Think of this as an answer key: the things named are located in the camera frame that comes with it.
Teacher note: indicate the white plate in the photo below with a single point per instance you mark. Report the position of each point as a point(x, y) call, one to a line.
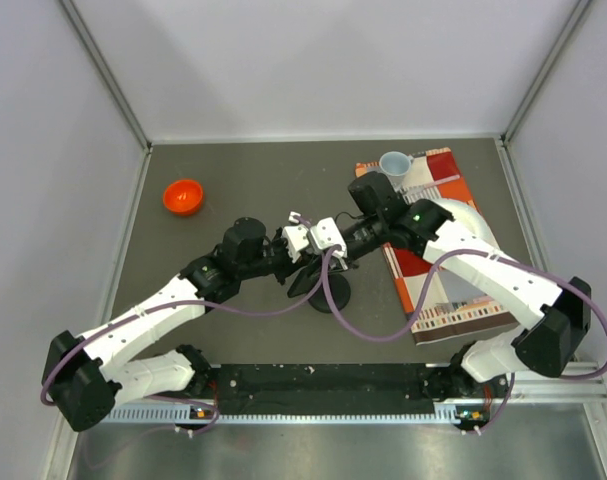
point(470, 218)

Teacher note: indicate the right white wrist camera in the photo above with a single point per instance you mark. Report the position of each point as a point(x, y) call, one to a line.
point(321, 232)

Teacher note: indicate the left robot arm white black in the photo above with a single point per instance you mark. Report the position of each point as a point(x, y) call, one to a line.
point(86, 376)

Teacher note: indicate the light blue cup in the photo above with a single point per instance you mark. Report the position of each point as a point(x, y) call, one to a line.
point(395, 166)

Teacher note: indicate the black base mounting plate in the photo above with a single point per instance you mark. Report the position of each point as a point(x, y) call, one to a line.
point(321, 389)

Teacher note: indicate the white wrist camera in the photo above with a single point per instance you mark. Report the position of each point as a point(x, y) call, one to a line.
point(321, 232)
point(296, 234)

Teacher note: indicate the black smartphone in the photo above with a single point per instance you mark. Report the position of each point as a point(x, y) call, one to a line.
point(305, 280)

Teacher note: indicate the black phone stand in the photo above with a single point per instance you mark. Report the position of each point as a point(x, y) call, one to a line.
point(335, 289)

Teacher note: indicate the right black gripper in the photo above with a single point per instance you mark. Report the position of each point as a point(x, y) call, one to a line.
point(351, 263)

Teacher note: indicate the patterned orange placemat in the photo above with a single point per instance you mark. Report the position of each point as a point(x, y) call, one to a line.
point(452, 307)

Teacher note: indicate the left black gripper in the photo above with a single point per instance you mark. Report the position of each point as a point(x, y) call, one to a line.
point(290, 266)

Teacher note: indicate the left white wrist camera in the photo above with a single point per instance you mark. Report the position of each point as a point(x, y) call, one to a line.
point(296, 234)

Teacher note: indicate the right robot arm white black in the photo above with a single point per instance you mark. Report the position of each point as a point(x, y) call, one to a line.
point(553, 317)

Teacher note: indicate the orange bowl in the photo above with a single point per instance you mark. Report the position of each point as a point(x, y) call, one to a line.
point(183, 197)

